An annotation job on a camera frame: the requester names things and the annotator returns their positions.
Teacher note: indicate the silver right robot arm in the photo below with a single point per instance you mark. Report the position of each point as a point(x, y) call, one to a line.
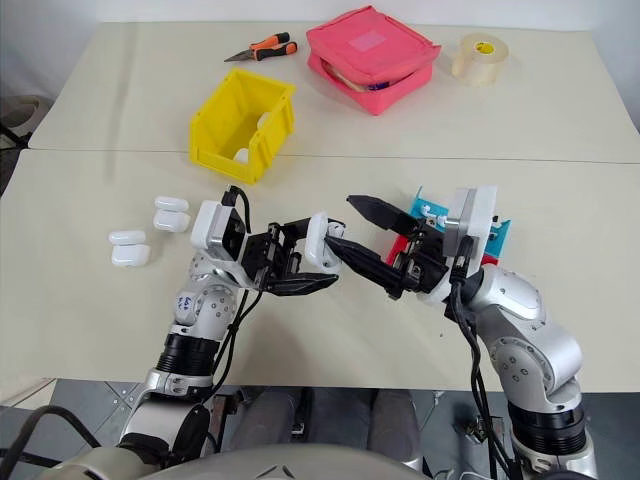
point(520, 300)

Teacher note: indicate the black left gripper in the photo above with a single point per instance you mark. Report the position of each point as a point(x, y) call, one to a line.
point(272, 252)

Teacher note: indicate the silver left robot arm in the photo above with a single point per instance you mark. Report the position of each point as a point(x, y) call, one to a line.
point(210, 301)

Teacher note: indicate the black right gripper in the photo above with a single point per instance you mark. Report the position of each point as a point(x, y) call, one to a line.
point(425, 260)

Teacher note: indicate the translucent tape roll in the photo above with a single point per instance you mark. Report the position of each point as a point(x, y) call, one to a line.
point(480, 60)

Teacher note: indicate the yellow plastic bin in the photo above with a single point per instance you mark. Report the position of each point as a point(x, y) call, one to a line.
point(222, 115)

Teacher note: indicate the dark grey chair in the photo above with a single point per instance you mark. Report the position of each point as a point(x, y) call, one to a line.
point(25, 107)

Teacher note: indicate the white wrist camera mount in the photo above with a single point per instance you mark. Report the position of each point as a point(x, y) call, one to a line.
point(207, 222)
point(480, 215)

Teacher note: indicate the silver robot torso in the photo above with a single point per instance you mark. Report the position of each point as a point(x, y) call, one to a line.
point(250, 465)

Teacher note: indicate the teal and red earbud stand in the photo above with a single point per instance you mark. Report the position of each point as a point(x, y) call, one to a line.
point(504, 238)

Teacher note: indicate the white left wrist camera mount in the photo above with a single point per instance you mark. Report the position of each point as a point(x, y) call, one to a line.
point(207, 222)

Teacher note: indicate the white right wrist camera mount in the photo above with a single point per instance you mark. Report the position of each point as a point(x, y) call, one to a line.
point(480, 215)

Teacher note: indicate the white earbud case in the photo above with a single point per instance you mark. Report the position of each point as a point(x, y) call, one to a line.
point(316, 242)
point(127, 237)
point(265, 120)
point(171, 221)
point(130, 256)
point(171, 204)
point(242, 156)

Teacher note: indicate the pink fabric pouch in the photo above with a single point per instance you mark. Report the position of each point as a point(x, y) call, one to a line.
point(370, 45)

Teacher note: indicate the orange black pliers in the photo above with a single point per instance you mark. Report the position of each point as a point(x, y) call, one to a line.
point(267, 47)

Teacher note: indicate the white earbud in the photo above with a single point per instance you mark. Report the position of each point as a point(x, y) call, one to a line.
point(495, 226)
point(429, 210)
point(337, 231)

